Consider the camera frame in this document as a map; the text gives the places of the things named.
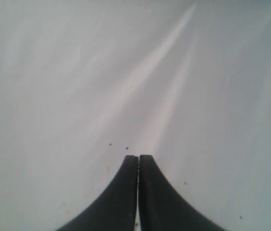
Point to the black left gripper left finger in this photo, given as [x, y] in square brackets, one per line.
[115, 208]

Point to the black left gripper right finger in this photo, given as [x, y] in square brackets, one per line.
[161, 208]

